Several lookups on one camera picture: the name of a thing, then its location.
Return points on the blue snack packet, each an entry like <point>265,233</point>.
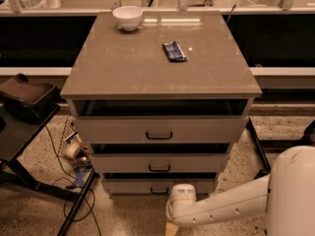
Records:
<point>174,52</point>

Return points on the white bowl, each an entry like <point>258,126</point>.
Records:
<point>128,17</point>

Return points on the brown box on table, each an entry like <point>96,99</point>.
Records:
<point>27,100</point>

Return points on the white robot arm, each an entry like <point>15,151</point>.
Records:
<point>285,197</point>

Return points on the grey drawer cabinet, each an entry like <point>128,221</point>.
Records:
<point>123,73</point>

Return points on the tape roll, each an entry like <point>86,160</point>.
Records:
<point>72,149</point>

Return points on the wire basket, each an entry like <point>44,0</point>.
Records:
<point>69,135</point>

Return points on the black side table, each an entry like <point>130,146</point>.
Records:
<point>15,136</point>

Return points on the black chair base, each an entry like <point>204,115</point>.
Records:
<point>277,146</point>

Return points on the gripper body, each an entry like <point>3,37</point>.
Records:
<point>171,229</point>

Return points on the grey drawer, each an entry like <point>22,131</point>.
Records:
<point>158,162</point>
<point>155,186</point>
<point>157,130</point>

